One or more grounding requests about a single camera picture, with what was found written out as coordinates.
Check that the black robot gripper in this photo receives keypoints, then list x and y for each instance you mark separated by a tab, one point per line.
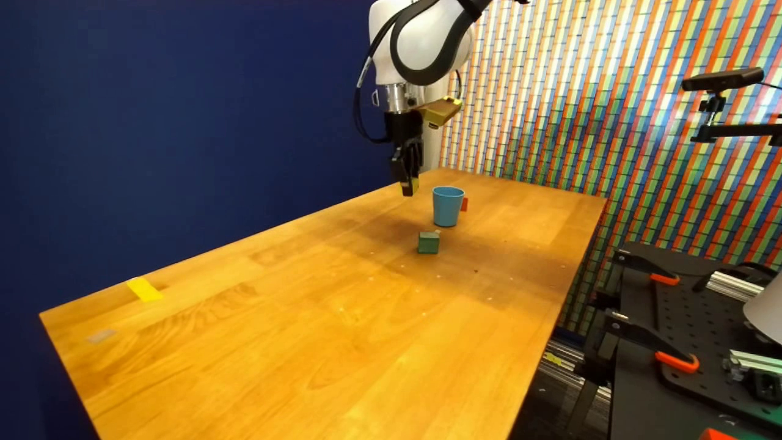
403	124

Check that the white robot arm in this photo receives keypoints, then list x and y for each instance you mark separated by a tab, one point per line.
417	40

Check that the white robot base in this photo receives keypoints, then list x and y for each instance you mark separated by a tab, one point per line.
768	312

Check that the blue cup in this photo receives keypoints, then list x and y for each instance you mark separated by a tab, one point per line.
448	207

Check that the green cube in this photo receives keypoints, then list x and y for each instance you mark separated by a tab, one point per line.
428	243

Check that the white vertical pole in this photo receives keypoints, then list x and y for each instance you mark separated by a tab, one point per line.
430	150

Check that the blue backdrop panel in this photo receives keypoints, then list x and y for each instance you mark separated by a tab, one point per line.
204	124

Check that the multicoloured patterned backdrop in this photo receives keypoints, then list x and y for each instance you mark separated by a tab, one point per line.
636	162

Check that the yellow flat block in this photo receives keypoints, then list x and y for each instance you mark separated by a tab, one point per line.
141	290

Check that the silver aluminium profile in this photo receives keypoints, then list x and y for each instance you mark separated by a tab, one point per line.
755	362
734	288

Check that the gold wrist camera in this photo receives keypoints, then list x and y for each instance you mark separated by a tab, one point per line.
439	112

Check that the black camera bar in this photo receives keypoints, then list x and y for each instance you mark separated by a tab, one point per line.
721	80

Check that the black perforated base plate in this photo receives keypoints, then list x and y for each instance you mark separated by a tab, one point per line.
692	327

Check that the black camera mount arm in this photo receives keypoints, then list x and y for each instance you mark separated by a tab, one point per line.
736	131

